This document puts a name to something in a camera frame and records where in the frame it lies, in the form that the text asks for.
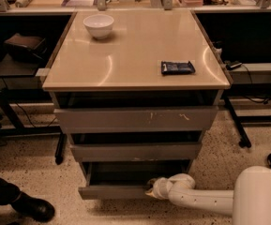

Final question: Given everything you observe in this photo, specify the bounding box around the grey top drawer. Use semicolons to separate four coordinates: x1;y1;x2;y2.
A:
54;106;218;133

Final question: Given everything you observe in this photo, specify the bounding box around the black desk leg left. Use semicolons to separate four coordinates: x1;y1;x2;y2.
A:
54;133;66;165

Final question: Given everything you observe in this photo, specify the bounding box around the small black device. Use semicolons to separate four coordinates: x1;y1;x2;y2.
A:
225;61;242;70

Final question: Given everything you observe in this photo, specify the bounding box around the grey drawer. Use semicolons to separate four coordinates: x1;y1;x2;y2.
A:
79;159;191;200
54;106;218;133
70;142;202;162

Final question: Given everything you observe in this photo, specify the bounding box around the dark box on shelf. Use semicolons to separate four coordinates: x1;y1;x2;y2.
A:
4;33;47;63

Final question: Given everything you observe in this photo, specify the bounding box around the grey drawer cabinet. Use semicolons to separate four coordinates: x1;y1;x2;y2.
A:
41;8;232;187

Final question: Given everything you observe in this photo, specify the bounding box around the grey bottom drawer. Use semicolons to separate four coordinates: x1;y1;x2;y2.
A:
79;159;191;200

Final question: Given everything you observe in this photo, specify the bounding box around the black desk leg right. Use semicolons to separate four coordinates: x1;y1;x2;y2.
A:
223;97;251;148

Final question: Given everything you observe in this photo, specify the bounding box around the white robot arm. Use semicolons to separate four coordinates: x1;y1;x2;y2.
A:
145;166;271;225

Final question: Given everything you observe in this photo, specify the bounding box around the black leather shoe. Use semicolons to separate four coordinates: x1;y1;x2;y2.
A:
0;178;55;222

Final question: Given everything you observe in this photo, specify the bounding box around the black desk leg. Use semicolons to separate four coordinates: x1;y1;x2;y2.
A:
54;133;66;165
223;97;251;148

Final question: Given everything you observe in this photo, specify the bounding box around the white ceramic bowl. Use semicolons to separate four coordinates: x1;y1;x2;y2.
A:
83;14;114;39

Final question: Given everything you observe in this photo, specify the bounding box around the dark blue snack packet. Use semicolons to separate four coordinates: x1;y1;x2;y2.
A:
160;61;195;75

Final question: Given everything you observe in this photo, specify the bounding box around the grey middle drawer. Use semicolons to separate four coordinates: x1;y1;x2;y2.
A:
70;142;202;162

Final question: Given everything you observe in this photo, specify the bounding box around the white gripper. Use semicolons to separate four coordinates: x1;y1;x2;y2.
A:
145;177;173;200

